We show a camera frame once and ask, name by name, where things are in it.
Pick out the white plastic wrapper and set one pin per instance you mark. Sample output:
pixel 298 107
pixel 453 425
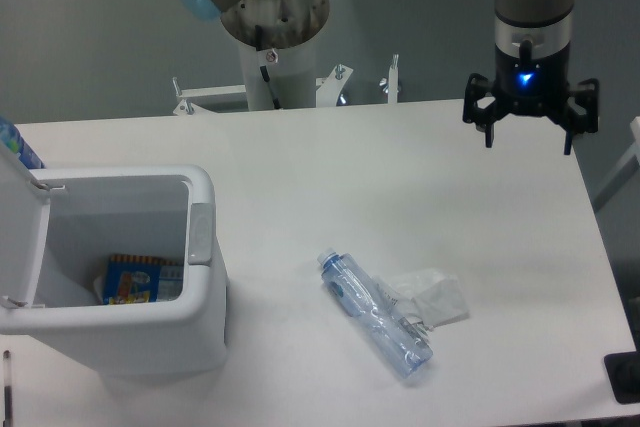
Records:
pixel 425 299

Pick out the black clamp at table corner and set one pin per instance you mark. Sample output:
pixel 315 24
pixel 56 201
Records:
pixel 623 373

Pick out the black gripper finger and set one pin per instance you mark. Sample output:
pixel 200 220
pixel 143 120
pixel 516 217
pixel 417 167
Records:
pixel 576 110
pixel 484 105

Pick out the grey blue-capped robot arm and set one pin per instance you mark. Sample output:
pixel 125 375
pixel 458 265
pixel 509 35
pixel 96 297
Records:
pixel 532 49

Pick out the blue bottle behind lid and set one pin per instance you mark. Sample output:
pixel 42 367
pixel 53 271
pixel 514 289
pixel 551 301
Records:
pixel 13 140

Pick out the clear plastic water bottle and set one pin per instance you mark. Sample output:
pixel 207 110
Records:
pixel 363 300

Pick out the white frame leg right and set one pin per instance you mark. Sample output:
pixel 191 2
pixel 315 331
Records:
pixel 623 170

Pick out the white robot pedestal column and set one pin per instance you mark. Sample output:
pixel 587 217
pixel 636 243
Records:
pixel 277 67

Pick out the blue colourful snack packet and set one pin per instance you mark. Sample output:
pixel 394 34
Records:
pixel 132 279

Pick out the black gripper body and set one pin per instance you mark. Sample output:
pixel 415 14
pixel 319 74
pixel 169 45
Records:
pixel 537 89

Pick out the white trash can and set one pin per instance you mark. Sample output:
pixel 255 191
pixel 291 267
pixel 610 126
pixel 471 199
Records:
pixel 58 229

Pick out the white metal frame bracket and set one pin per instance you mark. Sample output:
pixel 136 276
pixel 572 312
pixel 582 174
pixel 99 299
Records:
pixel 300 89

